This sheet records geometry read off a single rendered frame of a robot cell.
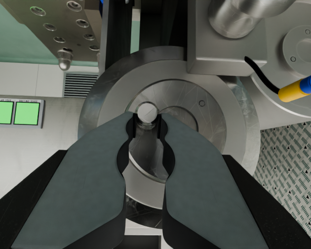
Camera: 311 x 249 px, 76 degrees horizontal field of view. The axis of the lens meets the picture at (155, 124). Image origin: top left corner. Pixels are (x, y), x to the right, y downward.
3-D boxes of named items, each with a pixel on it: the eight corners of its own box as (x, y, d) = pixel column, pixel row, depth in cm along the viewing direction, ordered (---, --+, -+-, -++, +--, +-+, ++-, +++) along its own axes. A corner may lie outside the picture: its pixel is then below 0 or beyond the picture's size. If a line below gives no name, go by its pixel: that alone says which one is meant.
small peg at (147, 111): (148, 130, 11) (129, 114, 11) (147, 134, 14) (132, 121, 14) (165, 111, 11) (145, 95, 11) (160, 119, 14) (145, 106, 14)
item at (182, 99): (213, 197, 13) (106, 166, 13) (204, 191, 15) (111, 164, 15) (238, 95, 15) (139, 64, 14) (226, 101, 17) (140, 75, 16)
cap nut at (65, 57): (70, 50, 48) (68, 67, 47) (75, 57, 51) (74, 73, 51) (55, 49, 48) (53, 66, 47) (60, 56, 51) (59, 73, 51)
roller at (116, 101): (244, 62, 16) (250, 211, 15) (182, 117, 42) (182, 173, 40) (100, 55, 16) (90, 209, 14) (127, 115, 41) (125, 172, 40)
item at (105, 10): (115, -106, 19) (104, 77, 17) (131, 34, 43) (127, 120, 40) (110, -106, 19) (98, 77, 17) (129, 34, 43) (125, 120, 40)
